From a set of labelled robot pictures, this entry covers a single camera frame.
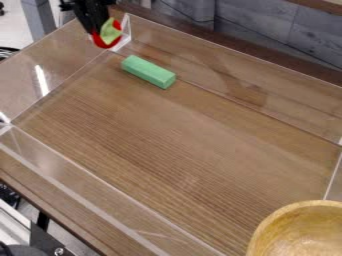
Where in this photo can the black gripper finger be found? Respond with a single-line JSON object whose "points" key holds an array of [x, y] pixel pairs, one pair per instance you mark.
{"points": [[92, 13]]}

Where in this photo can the red plush strawberry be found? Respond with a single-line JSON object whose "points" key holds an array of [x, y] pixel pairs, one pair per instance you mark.
{"points": [[110, 34]]}

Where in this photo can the green rectangular block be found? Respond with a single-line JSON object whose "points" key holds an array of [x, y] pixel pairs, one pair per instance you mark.
{"points": [[149, 71]]}

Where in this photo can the clear acrylic tray walls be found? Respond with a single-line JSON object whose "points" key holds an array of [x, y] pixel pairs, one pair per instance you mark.
{"points": [[164, 172]]}

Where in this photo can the black table leg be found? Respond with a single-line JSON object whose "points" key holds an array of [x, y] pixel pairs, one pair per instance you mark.
{"points": [[44, 221]]}

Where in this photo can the wooden bowl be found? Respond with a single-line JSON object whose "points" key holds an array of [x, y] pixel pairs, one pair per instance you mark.
{"points": [[303, 229]]}

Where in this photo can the black metal bracket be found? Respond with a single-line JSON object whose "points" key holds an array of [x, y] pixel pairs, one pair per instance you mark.
{"points": [[46, 243]]}

